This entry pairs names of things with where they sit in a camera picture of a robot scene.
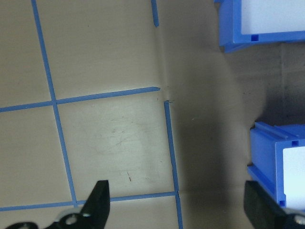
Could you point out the blue bin holding push buttons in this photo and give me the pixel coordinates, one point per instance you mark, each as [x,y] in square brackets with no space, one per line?
[262,148]

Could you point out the blue bin holding capacitors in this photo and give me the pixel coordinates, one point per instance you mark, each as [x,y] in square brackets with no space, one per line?
[228,23]

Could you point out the white foam liner under buttons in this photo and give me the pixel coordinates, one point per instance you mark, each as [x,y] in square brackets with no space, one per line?
[295,176]

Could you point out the white foam liner under capacitors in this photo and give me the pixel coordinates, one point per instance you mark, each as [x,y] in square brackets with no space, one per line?
[274,16]

